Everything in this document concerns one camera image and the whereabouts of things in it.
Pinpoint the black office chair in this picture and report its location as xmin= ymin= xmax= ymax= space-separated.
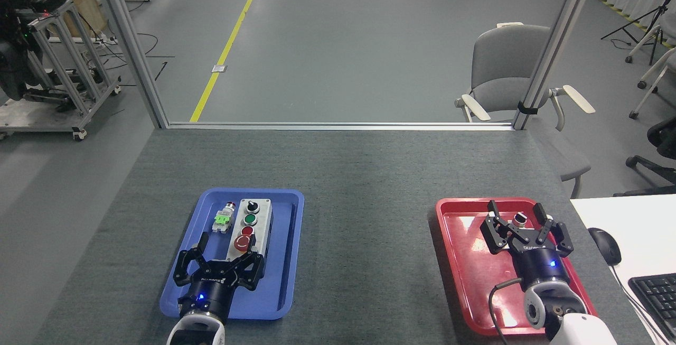
xmin=613 ymin=117 xmax=676 ymax=198

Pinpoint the red push button switch module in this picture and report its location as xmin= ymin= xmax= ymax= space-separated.
xmin=212 ymin=202 xmax=237 ymax=234

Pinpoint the black floor cable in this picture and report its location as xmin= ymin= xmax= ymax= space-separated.
xmin=98 ymin=31 xmax=176 ymax=82

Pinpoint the aluminium frame cart on wheels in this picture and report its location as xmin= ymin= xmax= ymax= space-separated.
xmin=0 ymin=0 xmax=122 ymax=142

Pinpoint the red plastic tray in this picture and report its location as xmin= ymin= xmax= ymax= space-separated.
xmin=435 ymin=197 xmax=600 ymax=337

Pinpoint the silver aluminium frame rail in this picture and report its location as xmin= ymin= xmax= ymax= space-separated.
xmin=166 ymin=121 xmax=515 ymax=132

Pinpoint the black tripod stand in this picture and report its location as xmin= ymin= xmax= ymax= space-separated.
xmin=600 ymin=0 xmax=676 ymax=66

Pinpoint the black machine on cart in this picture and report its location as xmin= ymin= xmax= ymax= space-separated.
xmin=0 ymin=0 xmax=69 ymax=104

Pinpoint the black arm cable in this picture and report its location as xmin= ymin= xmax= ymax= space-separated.
xmin=489 ymin=277 xmax=524 ymax=345

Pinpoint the brown cardboard box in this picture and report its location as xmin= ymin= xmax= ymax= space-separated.
xmin=40 ymin=0 xmax=109 ymax=39

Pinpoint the white desk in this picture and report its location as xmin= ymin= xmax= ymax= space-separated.
xmin=569 ymin=194 xmax=676 ymax=345

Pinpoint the blue plastic tray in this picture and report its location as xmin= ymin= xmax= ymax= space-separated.
xmin=159 ymin=188 xmax=305 ymax=320

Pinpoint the grey chair with cream armrests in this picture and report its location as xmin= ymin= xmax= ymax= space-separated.
xmin=454 ymin=22 xmax=596 ymax=198

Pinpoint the black computer keyboard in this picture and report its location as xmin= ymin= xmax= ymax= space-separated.
xmin=628 ymin=273 xmax=676 ymax=343

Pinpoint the black computer mouse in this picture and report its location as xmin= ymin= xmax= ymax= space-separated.
xmin=588 ymin=227 xmax=622 ymax=266

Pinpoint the grey four-button control box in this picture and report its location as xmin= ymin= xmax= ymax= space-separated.
xmin=226 ymin=198 xmax=273 ymax=262

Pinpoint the silver aluminium frame post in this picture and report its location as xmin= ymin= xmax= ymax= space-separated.
xmin=512 ymin=0 xmax=597 ymax=130
xmin=92 ymin=0 xmax=170 ymax=129

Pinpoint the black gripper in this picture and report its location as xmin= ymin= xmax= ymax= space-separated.
xmin=173 ymin=231 xmax=265 ymax=325
xmin=480 ymin=200 xmax=575 ymax=290

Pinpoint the white chair on wheels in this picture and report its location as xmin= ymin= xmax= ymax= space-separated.
xmin=625 ymin=23 xmax=676 ymax=120

